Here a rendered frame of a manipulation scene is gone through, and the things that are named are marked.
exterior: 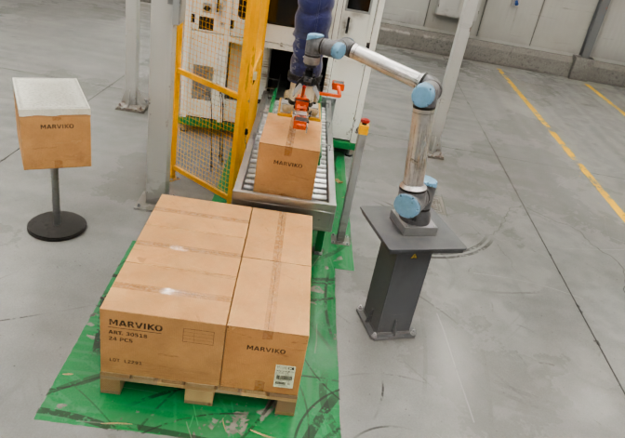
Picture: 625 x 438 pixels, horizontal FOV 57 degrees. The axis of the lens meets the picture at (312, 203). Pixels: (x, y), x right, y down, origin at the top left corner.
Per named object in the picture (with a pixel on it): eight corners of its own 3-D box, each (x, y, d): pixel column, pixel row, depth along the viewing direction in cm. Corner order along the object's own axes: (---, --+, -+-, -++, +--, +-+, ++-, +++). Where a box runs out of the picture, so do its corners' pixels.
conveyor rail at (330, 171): (323, 117, 602) (325, 99, 593) (327, 118, 602) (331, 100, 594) (324, 228, 398) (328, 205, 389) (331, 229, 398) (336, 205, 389)
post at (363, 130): (336, 237, 470) (359, 122, 424) (343, 238, 470) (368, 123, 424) (336, 241, 464) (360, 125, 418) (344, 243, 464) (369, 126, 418)
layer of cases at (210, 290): (159, 245, 395) (162, 193, 376) (303, 265, 401) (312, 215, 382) (100, 371, 289) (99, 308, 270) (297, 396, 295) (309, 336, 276)
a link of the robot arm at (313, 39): (320, 36, 310) (304, 32, 313) (316, 59, 315) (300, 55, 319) (327, 34, 317) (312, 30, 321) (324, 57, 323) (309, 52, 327)
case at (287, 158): (262, 161, 445) (268, 112, 427) (313, 169, 447) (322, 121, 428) (252, 196, 392) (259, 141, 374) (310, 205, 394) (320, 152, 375)
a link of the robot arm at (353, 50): (451, 81, 307) (345, 32, 327) (445, 86, 297) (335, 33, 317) (443, 100, 313) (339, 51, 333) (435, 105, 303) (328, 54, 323)
